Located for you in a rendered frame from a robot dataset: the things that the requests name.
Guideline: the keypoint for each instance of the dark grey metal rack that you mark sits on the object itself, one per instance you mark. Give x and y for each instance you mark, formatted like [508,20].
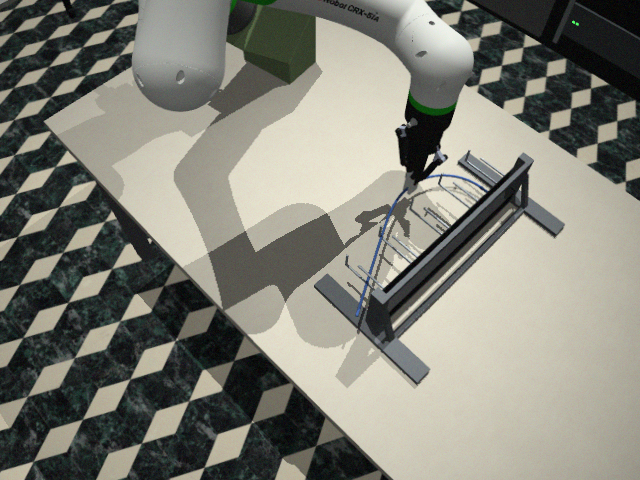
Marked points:
[375,322]

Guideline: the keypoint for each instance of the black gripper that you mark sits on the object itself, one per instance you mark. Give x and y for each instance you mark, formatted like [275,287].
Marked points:
[430,144]

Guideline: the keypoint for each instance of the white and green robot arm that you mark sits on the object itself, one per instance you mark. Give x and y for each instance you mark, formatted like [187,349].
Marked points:
[178,60]

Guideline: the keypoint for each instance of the blue cable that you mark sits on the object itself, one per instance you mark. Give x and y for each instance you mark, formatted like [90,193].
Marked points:
[385,224]

